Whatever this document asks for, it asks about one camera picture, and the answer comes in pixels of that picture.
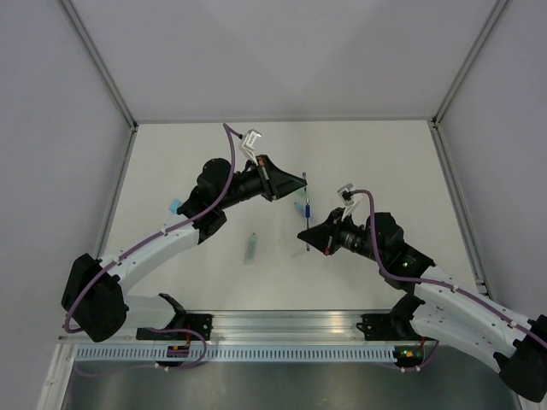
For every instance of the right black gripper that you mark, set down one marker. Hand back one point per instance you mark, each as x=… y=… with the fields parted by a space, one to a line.
x=325 y=237

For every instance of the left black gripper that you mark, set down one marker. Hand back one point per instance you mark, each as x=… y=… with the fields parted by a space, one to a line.
x=270 y=176

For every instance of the blue ballpoint pen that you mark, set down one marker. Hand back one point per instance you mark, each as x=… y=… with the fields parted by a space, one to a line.
x=307 y=208

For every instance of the blue highlighter marker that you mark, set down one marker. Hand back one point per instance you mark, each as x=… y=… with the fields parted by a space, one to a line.
x=299 y=208

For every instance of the blue highlighter cap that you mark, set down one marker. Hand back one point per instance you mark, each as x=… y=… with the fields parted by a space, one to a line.
x=174 y=205

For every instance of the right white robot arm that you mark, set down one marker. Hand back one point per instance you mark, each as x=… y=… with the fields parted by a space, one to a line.
x=437 y=306

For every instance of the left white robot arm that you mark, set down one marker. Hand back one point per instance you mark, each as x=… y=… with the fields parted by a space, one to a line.
x=96 y=296

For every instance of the green highlighter marker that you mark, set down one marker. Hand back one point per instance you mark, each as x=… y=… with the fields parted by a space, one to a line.
x=250 y=252

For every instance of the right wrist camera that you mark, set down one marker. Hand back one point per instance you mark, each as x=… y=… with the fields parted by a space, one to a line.
x=350 y=199

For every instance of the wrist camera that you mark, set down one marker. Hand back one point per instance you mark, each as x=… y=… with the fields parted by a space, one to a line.
x=247 y=145
x=350 y=199

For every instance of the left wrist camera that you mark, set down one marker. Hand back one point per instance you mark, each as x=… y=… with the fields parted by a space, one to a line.
x=247 y=145

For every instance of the white slotted cable duct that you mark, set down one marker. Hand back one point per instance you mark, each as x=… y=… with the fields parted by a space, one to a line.
x=238 y=353

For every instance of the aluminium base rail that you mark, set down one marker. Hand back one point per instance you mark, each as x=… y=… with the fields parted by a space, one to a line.
x=246 y=326

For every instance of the left aluminium frame post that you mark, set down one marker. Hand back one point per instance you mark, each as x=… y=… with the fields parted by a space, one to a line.
x=89 y=46

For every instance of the aluminium frame post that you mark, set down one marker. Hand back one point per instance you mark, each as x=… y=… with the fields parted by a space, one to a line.
x=487 y=29
x=89 y=46

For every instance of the right aluminium frame post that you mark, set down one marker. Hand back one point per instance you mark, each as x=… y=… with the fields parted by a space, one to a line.
x=487 y=29

